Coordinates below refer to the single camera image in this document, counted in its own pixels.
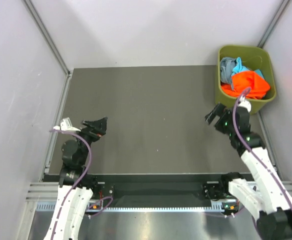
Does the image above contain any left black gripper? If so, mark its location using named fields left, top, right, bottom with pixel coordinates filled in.
left=69, top=116, right=108, bottom=165

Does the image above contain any orange t shirt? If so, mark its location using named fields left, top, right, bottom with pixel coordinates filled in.
left=221, top=71, right=271, bottom=100

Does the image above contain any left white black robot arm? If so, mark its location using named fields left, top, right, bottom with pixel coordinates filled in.
left=44, top=117, right=108, bottom=240

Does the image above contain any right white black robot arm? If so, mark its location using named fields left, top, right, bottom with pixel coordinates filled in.
left=205, top=100, right=292, bottom=240

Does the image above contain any grey blue t shirt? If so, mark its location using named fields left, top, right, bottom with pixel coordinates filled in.
left=220, top=57, right=237, bottom=84

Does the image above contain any light blue t shirt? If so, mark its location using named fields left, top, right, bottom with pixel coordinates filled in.
left=231, top=57, right=252, bottom=90

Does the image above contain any olive green plastic bin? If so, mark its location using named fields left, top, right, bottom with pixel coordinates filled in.
left=215, top=44, right=277, bottom=114

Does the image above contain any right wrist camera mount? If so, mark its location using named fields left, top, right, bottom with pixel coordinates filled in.
left=237, top=96, right=252, bottom=113

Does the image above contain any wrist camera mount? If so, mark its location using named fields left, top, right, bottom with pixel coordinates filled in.
left=52, top=117, right=81, bottom=132
left=237, top=96, right=252, bottom=113

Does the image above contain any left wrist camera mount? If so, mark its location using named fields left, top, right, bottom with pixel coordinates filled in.
left=52, top=117, right=81, bottom=132

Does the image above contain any grey slotted cable duct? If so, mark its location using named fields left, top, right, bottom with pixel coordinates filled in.
left=36, top=202, right=239, bottom=213

